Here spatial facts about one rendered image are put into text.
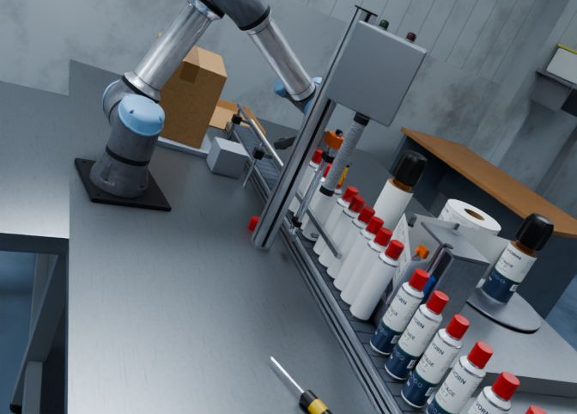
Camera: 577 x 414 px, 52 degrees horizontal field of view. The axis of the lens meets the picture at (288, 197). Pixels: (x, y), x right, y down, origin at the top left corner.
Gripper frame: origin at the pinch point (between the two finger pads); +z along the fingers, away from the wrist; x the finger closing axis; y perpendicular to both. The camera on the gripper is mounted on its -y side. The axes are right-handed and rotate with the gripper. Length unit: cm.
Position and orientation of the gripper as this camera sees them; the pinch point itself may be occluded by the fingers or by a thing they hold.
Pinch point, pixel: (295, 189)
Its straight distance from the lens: 182.5
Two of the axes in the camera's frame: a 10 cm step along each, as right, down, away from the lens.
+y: 8.7, 2.2, 4.4
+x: -4.5, 0.1, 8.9
